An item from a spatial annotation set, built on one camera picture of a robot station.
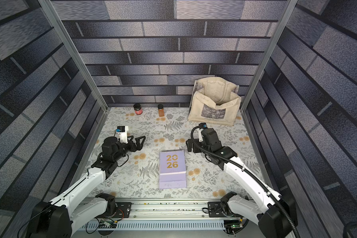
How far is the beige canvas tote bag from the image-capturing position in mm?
942

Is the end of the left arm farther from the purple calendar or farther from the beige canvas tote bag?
the beige canvas tote bag

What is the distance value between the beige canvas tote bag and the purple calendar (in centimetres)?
Result: 36

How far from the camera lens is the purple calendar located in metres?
0.80
